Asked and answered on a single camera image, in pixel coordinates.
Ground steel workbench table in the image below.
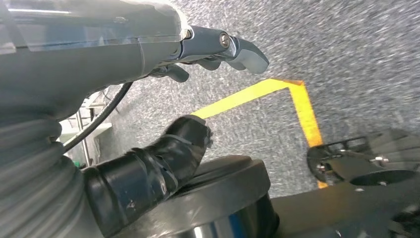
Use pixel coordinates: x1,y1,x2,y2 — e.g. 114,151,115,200
59,92,113,167

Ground black round robot joint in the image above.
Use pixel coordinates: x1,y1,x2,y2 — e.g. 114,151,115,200
114,155,280,238

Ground yellow floor tape outline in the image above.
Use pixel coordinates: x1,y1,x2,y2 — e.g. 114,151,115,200
190,78,329,190

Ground black robot foot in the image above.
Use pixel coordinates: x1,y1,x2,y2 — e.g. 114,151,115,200
307,128,420,186

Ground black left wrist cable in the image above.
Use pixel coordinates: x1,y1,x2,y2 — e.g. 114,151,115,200
62,82,134,154

